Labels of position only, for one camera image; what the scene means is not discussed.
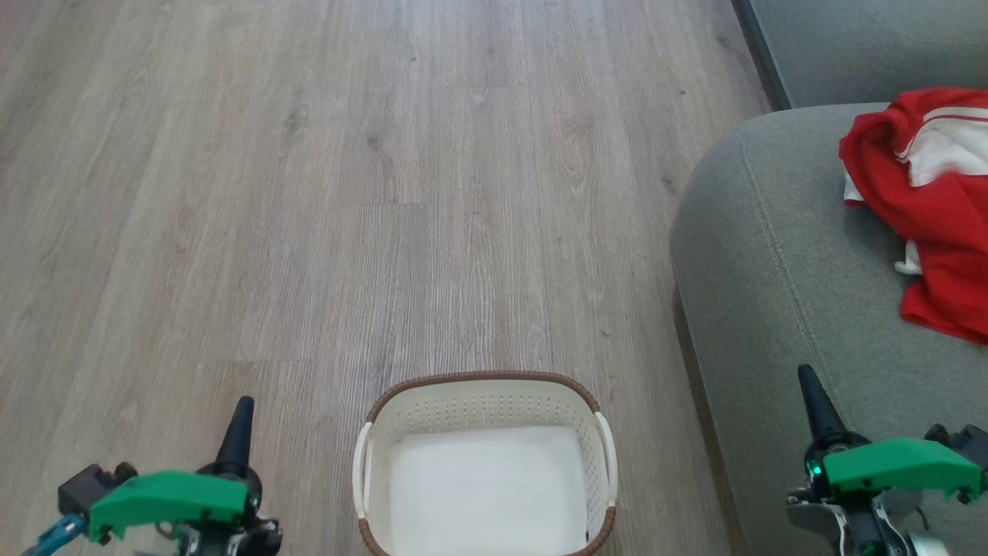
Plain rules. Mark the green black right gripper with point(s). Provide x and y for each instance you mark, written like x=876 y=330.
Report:
x=895 y=467

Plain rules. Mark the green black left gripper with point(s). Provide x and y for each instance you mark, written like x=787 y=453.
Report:
x=170 y=502

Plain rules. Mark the red shorts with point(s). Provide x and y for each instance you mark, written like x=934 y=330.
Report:
x=953 y=293

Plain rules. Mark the red white basketball jersey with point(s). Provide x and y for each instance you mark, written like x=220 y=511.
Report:
x=918 y=177

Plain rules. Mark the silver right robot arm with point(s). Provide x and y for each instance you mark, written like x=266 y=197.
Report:
x=864 y=529

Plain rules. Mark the white basket with brown rim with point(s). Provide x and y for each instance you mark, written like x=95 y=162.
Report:
x=370 y=463

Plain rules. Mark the grey fabric sofa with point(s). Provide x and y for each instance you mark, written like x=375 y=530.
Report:
x=787 y=270

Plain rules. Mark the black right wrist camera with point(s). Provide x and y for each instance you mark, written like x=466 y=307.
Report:
x=961 y=440

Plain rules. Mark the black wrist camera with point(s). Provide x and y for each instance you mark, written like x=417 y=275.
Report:
x=961 y=440
x=93 y=486

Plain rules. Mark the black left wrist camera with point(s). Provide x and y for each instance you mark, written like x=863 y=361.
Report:
x=93 y=486

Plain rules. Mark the blue left camera plug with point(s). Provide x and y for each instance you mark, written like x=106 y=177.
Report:
x=55 y=534

